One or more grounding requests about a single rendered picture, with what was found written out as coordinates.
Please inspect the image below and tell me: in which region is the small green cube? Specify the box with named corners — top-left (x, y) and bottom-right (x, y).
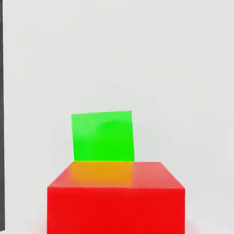
top-left (71, 110), bottom-right (135, 163)

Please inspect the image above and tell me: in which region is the small red cube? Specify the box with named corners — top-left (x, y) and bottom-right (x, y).
top-left (47, 161), bottom-right (186, 234)

